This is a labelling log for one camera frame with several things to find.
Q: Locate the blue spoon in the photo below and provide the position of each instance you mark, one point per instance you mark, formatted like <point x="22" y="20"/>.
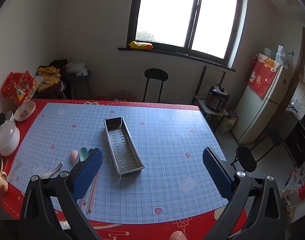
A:
<point x="91" y="151"/>

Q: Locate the black folding rack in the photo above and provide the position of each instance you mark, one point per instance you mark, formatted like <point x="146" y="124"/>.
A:
<point x="205" y="80"/>

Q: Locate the patterned ceramic bowl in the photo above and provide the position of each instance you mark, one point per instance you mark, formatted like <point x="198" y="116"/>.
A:
<point x="24" y="111"/>

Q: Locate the black round stool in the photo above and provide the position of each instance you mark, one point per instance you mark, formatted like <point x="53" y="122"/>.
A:
<point x="156" y="75"/>

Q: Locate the red printed cloth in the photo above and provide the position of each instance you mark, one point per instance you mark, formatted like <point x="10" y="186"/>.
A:
<point x="262" y="77"/>

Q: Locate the blue plaid table mat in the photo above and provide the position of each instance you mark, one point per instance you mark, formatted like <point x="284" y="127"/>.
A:
<point x="162" y="142"/>

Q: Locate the white lidded pot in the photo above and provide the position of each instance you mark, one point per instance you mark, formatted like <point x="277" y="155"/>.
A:
<point x="6" y="140"/>

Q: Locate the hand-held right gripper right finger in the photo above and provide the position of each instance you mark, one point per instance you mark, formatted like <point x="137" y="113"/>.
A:
<point x="217" y="173"/>

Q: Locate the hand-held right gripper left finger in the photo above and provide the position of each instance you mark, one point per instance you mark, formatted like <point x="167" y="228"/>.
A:
<point x="88" y="172"/>

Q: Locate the red snack bag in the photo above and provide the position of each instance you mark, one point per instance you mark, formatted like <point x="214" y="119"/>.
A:
<point x="16" y="87"/>

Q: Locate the person's right hand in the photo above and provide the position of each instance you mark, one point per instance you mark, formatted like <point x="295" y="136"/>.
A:
<point x="178" y="236"/>

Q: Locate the white spoon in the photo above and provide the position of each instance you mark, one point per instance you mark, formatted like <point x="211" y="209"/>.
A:
<point x="52" y="172"/>

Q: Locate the green spoon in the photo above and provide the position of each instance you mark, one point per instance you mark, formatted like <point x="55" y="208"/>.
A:
<point x="83" y="153"/>

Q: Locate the green patterned bag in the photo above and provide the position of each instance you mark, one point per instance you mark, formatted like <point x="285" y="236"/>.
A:
<point x="227" y="125"/>

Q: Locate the yellow mug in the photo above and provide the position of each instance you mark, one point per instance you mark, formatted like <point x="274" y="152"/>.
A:
<point x="0" y="181"/>

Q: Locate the dark framed window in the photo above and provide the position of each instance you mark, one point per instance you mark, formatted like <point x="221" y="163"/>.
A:
<point x="167" y="12"/>

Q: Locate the black chair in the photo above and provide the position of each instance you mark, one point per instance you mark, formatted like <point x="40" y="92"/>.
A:
<point x="246" y="158"/>

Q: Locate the metal utensil tray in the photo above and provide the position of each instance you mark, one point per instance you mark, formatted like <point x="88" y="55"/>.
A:
<point x="123" y="147"/>

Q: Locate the white refrigerator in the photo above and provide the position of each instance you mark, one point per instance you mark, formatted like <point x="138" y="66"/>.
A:
<point x="260" y="115"/>

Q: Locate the white plastic bag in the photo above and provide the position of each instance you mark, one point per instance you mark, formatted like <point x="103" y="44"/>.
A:
<point x="76" y="68"/>

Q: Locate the yellow snack bag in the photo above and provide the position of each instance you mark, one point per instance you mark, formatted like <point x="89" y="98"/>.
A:
<point x="37" y="83"/>

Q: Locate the yellow orange packet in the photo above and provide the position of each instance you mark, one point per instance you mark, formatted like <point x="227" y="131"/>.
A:
<point x="140" y="45"/>

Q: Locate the small white side table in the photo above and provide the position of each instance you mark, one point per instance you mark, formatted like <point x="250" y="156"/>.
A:
<point x="205" y="107"/>

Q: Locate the dark round stool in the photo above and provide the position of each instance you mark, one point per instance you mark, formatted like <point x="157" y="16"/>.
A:
<point x="78" y="86"/>

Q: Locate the clear plastic containers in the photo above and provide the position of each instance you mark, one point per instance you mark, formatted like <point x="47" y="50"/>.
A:
<point x="281" y="55"/>

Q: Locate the pressure cooker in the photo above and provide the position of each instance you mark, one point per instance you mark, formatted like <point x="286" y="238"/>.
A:
<point x="217" y="98"/>

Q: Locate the pink spoon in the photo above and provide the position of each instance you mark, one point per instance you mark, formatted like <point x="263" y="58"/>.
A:
<point x="74" y="157"/>

